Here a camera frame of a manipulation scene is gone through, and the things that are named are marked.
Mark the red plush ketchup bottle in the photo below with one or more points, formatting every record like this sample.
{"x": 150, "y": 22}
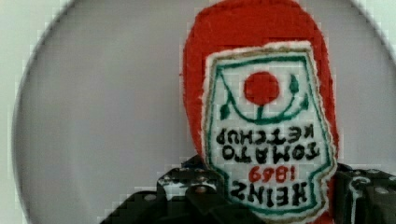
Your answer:
{"x": 259, "y": 100}

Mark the grey round plate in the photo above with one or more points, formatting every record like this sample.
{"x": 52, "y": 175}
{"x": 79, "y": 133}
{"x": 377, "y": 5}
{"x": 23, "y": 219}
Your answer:
{"x": 100, "y": 113}

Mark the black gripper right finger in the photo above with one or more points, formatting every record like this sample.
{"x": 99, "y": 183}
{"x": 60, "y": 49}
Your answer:
{"x": 364, "y": 196}

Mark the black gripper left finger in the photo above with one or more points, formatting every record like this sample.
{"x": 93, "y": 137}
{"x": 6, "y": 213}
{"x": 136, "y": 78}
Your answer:
{"x": 190, "y": 194}

